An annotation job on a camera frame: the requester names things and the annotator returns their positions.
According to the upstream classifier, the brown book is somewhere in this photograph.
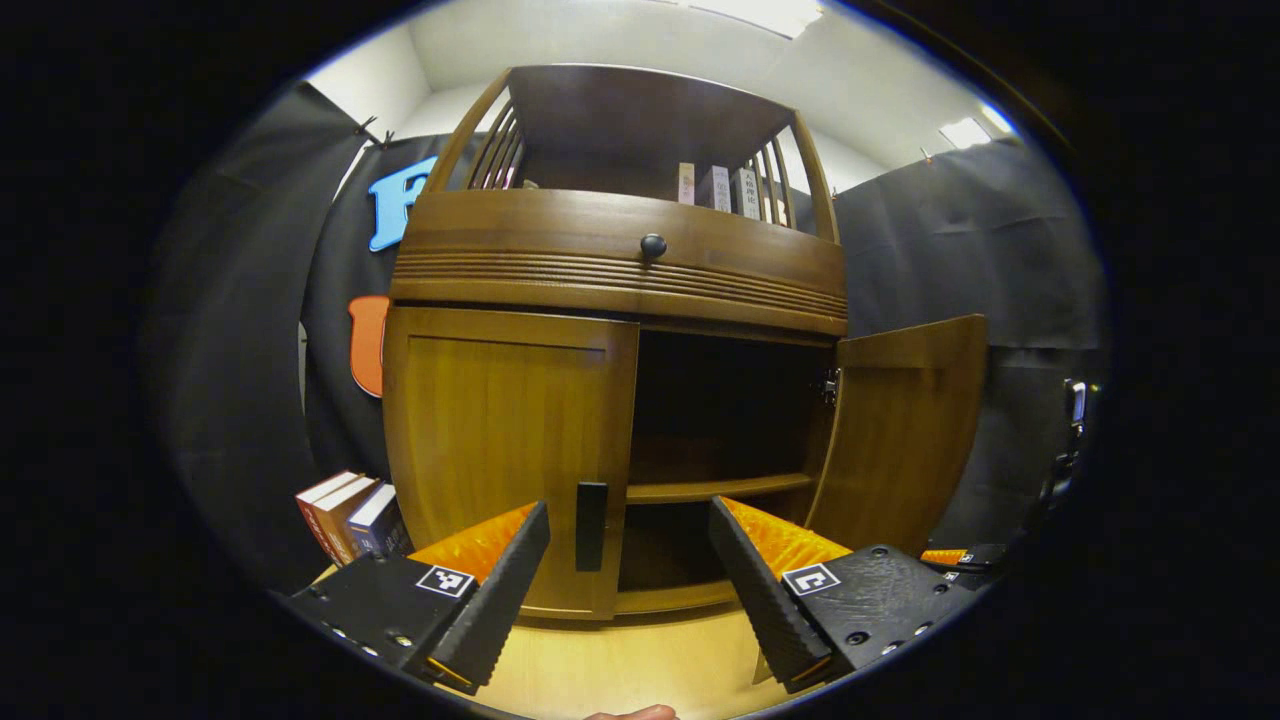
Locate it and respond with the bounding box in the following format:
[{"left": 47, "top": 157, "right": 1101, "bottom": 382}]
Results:
[{"left": 315, "top": 478, "right": 381, "bottom": 566}]

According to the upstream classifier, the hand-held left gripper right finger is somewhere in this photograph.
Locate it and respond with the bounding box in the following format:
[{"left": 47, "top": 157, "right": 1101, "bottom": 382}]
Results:
[{"left": 708, "top": 496, "right": 986, "bottom": 696}]

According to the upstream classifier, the small ceiling light panel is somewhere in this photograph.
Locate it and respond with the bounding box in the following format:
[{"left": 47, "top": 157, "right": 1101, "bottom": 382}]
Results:
[{"left": 938, "top": 117, "right": 993, "bottom": 151}]

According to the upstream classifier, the wooden inner shelf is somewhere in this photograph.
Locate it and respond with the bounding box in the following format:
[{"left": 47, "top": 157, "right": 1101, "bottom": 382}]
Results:
[{"left": 626, "top": 473, "right": 816, "bottom": 506}]

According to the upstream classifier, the wooden double-door shoe cabinet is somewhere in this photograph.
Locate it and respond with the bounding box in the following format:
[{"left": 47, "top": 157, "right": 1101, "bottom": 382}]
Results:
[{"left": 380, "top": 65, "right": 991, "bottom": 626}]

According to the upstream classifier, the wooden drawer front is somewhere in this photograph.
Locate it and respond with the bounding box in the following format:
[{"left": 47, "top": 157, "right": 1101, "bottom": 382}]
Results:
[{"left": 388, "top": 188, "right": 851, "bottom": 338}]

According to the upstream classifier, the red and white book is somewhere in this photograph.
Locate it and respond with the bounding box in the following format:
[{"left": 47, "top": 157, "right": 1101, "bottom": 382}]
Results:
[{"left": 295, "top": 470, "right": 361, "bottom": 561}]

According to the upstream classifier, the large ceiling light panel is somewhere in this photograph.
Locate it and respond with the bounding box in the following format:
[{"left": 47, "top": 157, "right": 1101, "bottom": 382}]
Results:
[{"left": 680, "top": 0, "right": 826, "bottom": 41}]

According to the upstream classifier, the wooden shoe cabinet door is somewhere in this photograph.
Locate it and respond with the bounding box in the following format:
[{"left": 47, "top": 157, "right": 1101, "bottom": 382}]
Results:
[
  {"left": 805, "top": 314, "right": 989, "bottom": 558},
  {"left": 382, "top": 305, "right": 641, "bottom": 623}
]

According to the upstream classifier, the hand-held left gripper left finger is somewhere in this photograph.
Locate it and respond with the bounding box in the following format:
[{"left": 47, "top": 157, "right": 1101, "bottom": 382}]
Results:
[{"left": 283, "top": 500, "right": 552, "bottom": 696}]

